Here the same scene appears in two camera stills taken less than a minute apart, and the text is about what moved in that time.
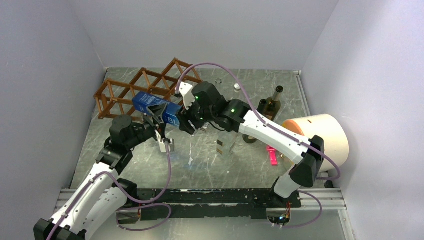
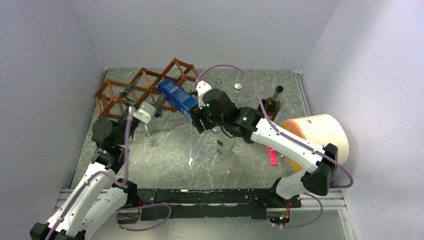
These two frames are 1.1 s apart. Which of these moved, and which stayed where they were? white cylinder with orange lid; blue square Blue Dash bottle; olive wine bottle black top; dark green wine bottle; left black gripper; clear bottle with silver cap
Moved: blue square Blue Dash bottle; left black gripper
Stayed: dark green wine bottle; olive wine bottle black top; white cylinder with orange lid; clear bottle with silver cap
